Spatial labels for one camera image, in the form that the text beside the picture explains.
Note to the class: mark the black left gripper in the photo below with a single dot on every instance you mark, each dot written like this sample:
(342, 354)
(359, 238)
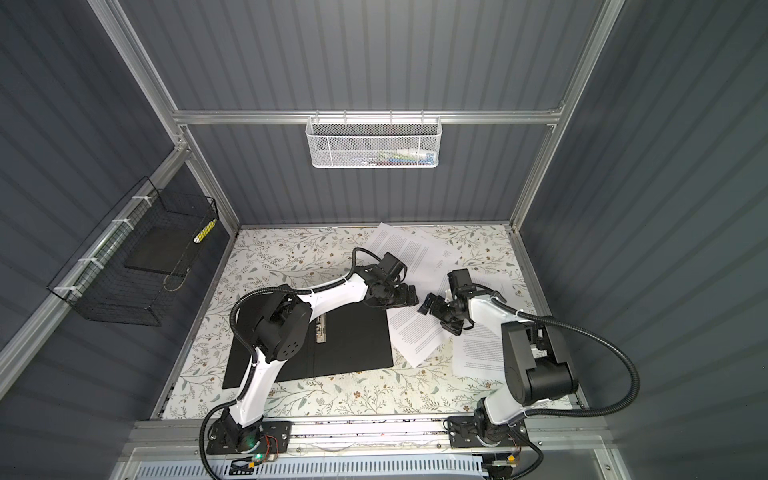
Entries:
(411, 295)

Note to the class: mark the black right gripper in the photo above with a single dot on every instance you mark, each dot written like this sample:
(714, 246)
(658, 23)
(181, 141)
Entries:
(437, 312)

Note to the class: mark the red folder black inside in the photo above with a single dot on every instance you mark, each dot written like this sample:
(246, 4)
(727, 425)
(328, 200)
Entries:
(348, 339)

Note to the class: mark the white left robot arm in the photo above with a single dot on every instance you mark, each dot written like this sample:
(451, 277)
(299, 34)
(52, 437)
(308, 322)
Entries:
(271, 324)

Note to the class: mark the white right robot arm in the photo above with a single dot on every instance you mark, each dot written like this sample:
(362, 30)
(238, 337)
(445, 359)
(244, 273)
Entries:
(535, 363)

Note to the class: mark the printed paper sheet back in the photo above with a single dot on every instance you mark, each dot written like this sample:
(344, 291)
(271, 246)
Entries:
(427, 258)

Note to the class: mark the pens in white basket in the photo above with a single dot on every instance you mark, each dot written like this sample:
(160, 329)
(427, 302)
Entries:
(400, 157)

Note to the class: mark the yellow green marker pen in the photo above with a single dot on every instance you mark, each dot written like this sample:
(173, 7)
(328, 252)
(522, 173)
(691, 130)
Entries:
(203, 233)

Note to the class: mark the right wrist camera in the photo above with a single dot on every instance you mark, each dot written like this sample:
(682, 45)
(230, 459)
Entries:
(461, 284)

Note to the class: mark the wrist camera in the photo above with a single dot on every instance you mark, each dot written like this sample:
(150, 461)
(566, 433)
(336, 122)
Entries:
(393, 269)
(461, 284)

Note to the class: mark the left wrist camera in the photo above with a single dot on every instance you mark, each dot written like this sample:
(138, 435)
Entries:
(393, 269)

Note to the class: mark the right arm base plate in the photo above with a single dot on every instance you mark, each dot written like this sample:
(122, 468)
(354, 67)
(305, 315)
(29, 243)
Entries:
(465, 435)

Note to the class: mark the white ventilated front rail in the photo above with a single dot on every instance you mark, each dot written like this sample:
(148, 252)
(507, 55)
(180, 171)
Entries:
(353, 467)

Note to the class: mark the white wire mesh basket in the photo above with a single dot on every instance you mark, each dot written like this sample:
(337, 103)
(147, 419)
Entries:
(334, 145)

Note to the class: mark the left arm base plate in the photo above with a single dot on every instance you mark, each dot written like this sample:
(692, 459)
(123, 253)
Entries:
(271, 437)

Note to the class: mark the black wire basket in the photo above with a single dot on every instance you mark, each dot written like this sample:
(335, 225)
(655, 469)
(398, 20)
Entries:
(135, 268)

